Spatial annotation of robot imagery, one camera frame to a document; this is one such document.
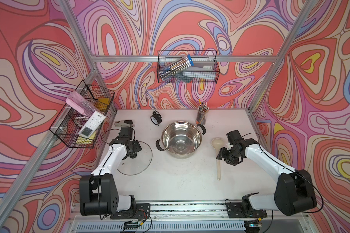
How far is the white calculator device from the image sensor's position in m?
0.69

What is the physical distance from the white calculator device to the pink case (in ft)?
0.15

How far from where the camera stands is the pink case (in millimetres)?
667
